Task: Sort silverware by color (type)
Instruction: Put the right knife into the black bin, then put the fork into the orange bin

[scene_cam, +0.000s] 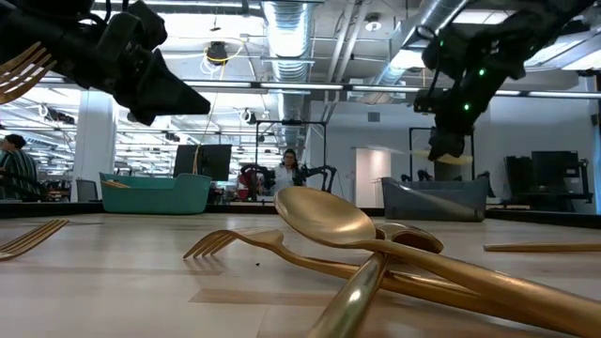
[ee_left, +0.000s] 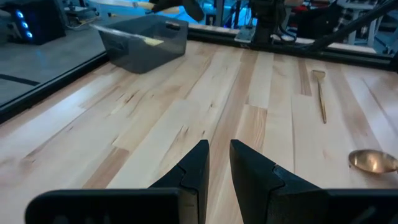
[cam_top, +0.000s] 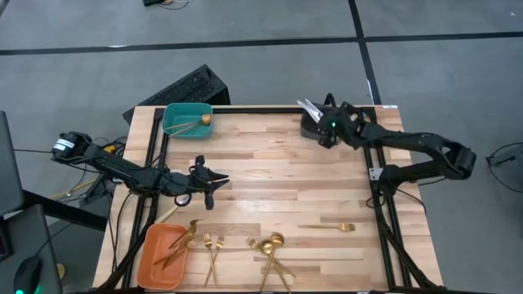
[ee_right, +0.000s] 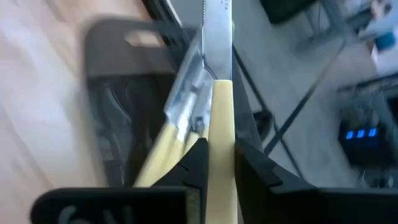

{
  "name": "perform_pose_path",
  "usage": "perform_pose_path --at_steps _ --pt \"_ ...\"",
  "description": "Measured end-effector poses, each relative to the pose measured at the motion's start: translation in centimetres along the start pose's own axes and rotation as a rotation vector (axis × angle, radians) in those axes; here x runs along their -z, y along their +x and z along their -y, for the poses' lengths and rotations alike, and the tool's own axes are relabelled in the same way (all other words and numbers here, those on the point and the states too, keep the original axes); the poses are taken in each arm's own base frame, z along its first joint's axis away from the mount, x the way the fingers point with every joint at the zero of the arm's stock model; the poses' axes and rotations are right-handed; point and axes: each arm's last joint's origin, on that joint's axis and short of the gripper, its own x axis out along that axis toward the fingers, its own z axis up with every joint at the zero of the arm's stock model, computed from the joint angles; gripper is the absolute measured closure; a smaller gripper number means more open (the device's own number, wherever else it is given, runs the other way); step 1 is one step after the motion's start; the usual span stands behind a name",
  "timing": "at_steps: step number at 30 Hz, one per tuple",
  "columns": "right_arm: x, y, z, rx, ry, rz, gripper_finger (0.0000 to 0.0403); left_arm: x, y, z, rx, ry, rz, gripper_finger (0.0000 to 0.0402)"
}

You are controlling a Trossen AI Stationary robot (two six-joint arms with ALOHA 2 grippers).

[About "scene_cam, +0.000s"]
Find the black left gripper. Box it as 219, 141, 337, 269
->
51, 0, 212, 127

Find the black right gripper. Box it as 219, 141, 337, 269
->
415, 25, 525, 163

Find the gold fork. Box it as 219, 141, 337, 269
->
182, 228, 555, 325
0, 40, 58, 105

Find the gold utensil handle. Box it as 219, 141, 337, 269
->
483, 240, 601, 254

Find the dark grey plastic bin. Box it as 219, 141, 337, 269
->
381, 176, 490, 223

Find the black monitor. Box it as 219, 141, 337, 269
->
173, 143, 233, 182

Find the white cabinet panel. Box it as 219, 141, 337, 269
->
354, 147, 393, 208

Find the teal plastic bin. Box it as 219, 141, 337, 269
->
99, 172, 213, 216

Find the black desk with monitors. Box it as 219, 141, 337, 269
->
504, 149, 593, 212

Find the grey chair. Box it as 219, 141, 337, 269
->
75, 178, 100, 204

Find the red background machine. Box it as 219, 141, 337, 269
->
236, 164, 258, 202

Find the horizontal light bar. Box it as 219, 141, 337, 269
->
37, 77, 601, 100

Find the person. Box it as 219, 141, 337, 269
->
273, 147, 302, 194
0, 133, 42, 202

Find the pair of gold forks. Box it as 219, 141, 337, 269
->
0, 218, 70, 263

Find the black overhead camera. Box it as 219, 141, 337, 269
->
206, 40, 230, 66

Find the silver ventilation duct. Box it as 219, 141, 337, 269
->
261, 0, 316, 147
370, 0, 475, 102

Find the black aluminium table frame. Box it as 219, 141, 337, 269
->
0, 200, 601, 231

